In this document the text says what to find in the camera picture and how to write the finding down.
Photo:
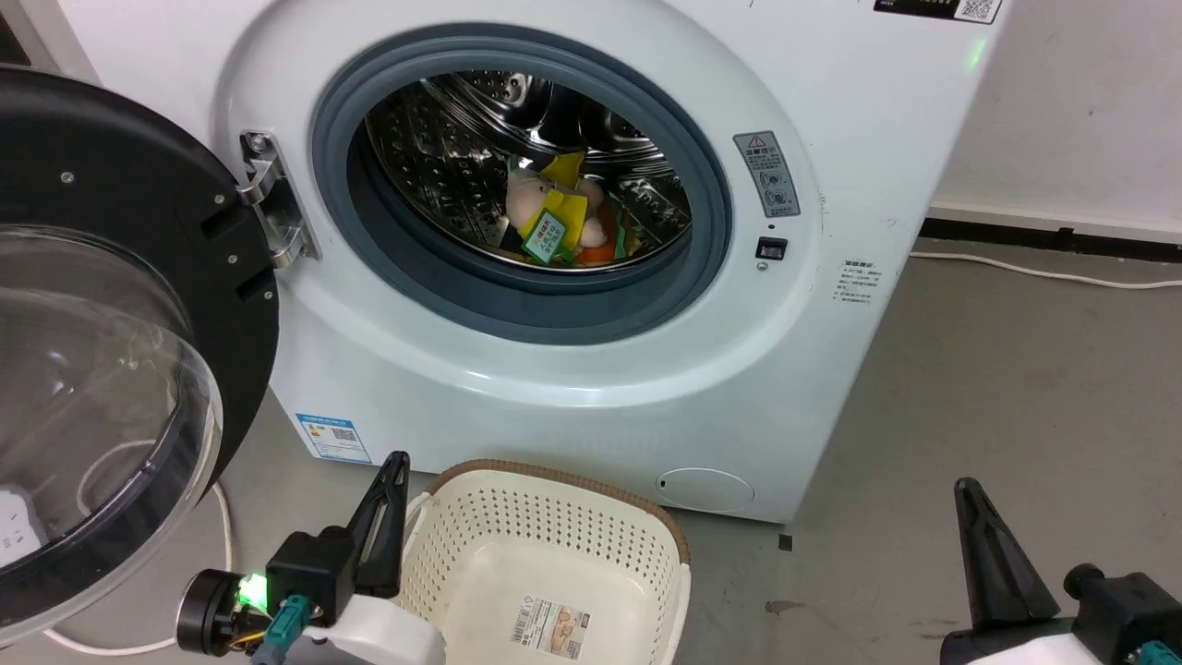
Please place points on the grey rubber door gasket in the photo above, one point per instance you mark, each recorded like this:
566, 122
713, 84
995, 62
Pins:
517, 296

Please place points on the green paper hang tag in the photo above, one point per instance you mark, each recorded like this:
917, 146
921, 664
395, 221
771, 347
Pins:
547, 236

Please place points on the stainless steel washer drum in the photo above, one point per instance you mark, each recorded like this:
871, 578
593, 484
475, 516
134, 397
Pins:
443, 157

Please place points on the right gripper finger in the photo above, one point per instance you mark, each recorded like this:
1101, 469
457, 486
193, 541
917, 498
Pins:
997, 563

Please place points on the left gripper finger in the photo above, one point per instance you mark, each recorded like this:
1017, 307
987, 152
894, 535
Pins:
392, 545
362, 540

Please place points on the orange plush toy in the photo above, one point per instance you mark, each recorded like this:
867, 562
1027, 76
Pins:
597, 251

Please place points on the printed sticker label in basket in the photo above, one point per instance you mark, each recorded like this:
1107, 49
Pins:
551, 628

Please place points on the grey warning sticker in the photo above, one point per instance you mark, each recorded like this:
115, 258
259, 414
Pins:
766, 174

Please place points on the black QR code sticker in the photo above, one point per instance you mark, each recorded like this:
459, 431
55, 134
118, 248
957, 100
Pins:
937, 8

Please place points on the metal washer door hinge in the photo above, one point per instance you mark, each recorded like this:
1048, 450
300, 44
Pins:
272, 199

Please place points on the white power strip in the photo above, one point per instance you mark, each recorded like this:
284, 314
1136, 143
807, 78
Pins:
18, 526

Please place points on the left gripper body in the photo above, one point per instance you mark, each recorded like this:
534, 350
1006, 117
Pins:
309, 577

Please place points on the black wall baseboard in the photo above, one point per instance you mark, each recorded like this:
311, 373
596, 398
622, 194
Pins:
1053, 235

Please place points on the pink pig plush toy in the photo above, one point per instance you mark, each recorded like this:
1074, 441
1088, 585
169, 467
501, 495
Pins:
531, 189

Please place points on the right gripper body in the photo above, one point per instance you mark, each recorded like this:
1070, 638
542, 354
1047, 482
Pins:
1117, 619

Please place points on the white front-load washing machine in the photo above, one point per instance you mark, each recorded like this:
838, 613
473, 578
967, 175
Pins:
572, 388

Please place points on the cream perforated laundry basket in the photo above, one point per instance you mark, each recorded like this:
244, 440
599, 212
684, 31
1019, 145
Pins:
517, 573

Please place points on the black round washer door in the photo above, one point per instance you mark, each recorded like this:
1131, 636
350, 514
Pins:
111, 305

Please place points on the blue energy label sticker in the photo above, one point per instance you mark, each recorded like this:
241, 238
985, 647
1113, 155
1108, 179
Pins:
332, 437

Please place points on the round drain filter cover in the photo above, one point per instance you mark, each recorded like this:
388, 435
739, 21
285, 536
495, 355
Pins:
705, 489

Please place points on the small grey text sticker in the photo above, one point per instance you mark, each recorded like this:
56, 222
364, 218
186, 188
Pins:
859, 282

